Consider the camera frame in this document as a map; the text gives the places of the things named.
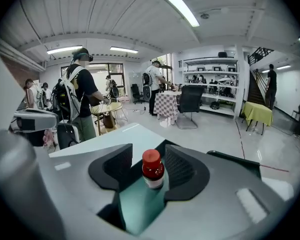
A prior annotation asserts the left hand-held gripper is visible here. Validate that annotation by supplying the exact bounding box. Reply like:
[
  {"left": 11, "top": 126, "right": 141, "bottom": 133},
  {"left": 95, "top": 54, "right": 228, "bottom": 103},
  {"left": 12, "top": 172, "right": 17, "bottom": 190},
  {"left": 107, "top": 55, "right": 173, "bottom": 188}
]
[{"left": 0, "top": 49, "right": 60, "bottom": 135}]

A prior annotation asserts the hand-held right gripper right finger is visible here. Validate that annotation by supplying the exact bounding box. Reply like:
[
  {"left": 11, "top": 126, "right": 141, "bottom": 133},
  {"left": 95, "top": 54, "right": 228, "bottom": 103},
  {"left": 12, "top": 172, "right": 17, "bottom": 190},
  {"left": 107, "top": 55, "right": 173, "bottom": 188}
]
[{"left": 139, "top": 144, "right": 298, "bottom": 240}]

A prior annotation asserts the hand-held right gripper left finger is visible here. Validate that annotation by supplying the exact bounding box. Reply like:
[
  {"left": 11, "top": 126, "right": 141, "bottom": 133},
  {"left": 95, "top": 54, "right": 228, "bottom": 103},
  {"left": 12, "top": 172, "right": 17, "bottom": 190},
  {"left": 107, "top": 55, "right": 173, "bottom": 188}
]
[{"left": 0, "top": 131, "right": 133, "bottom": 240}]

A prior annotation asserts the small red-capped bottle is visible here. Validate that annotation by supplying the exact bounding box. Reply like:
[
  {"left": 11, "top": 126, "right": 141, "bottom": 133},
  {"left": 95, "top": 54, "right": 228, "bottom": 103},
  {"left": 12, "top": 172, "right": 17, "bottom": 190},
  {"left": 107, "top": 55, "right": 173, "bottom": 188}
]
[{"left": 141, "top": 148, "right": 165, "bottom": 190}]

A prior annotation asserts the white storage shelf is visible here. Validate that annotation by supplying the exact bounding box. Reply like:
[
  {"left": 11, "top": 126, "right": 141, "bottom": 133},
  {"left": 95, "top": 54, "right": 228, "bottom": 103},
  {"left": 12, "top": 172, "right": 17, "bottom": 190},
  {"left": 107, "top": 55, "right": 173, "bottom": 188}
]
[{"left": 182, "top": 56, "right": 241, "bottom": 117}]

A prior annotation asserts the round yellow table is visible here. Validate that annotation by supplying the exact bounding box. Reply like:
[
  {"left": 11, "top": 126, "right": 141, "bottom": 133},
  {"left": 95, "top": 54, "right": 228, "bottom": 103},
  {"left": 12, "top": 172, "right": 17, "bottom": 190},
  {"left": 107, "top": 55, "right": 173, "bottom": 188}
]
[{"left": 89, "top": 101, "right": 129, "bottom": 137}]

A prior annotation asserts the brown bag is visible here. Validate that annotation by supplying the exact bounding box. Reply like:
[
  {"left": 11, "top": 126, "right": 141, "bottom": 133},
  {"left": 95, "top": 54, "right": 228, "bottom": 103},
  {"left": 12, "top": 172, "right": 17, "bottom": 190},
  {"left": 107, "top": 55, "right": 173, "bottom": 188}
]
[{"left": 102, "top": 112, "right": 116, "bottom": 130}]

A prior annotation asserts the black office chair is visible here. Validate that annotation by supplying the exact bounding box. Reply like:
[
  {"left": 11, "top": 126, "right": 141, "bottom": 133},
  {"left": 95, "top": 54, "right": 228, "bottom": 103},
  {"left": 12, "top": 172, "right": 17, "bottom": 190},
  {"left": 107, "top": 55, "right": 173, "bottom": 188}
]
[
  {"left": 130, "top": 83, "right": 145, "bottom": 105},
  {"left": 176, "top": 85, "right": 205, "bottom": 130}
]

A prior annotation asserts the yellow-green tablecloth table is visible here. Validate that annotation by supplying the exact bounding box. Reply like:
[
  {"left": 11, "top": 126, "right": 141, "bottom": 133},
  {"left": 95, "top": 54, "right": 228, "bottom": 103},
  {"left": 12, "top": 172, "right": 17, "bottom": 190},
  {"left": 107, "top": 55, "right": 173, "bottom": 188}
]
[{"left": 241, "top": 101, "right": 275, "bottom": 136}]

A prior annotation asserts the checkered tablecloth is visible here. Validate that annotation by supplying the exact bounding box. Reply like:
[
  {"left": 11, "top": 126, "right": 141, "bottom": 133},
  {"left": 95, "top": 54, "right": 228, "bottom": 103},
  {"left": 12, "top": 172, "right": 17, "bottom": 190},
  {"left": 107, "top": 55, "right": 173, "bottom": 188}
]
[{"left": 153, "top": 90, "right": 182, "bottom": 125}]

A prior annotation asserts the dark staircase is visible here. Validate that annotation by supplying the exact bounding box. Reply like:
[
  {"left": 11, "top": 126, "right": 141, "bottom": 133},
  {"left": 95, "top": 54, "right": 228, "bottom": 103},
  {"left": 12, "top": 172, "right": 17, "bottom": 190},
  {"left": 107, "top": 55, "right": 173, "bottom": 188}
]
[{"left": 247, "top": 46, "right": 276, "bottom": 107}]

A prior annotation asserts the black backpack with cables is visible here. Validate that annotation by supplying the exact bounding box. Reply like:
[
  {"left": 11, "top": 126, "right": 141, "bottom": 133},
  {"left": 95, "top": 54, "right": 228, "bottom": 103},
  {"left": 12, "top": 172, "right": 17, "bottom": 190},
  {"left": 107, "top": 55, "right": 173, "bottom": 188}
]
[{"left": 52, "top": 66, "right": 84, "bottom": 123}]

